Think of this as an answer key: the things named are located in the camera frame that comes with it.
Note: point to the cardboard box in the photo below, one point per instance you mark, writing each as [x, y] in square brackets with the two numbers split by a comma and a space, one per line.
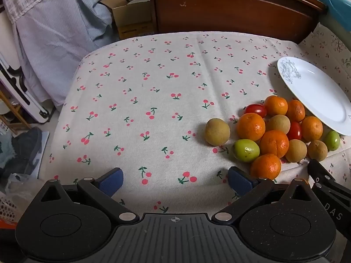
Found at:
[131, 16]

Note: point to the grey striped cloth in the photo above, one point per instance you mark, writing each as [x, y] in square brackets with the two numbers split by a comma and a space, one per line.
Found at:
[54, 41]

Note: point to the brown wooden headboard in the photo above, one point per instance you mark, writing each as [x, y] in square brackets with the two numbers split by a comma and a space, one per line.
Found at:
[233, 8]

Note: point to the cherry print tablecloth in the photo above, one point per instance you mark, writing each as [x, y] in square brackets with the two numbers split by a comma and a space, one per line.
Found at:
[153, 87]

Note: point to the green jujube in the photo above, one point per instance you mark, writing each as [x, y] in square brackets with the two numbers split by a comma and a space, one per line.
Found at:
[332, 140]
[246, 150]

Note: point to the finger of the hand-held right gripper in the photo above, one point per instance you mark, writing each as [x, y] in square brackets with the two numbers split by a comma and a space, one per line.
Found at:
[319, 171]

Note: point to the orange mandarin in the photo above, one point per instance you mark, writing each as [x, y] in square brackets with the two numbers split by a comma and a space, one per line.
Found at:
[274, 143]
[251, 126]
[275, 105]
[295, 111]
[265, 166]
[311, 128]

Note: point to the white oval plate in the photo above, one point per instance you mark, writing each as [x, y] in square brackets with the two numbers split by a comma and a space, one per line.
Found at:
[315, 93]

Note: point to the beige floral cloth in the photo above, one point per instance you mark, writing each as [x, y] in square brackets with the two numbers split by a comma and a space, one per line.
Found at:
[329, 41]

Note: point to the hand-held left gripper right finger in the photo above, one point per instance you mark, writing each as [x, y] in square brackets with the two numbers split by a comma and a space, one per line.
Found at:
[240, 180]

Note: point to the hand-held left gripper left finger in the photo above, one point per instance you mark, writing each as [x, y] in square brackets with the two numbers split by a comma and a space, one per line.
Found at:
[112, 180]

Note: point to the white frame with black trim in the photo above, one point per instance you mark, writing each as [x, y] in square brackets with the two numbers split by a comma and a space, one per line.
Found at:
[24, 98]

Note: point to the teal star print pillow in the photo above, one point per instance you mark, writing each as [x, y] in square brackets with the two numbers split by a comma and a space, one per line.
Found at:
[337, 2]

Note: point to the red cherry tomato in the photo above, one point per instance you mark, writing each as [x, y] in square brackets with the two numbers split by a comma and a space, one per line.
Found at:
[255, 110]
[294, 131]

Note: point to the clear plastic bag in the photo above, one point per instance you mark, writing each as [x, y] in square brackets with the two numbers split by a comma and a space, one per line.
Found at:
[19, 189]

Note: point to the brown longan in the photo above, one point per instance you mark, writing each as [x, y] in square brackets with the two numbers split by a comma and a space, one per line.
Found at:
[278, 123]
[317, 150]
[296, 150]
[218, 131]

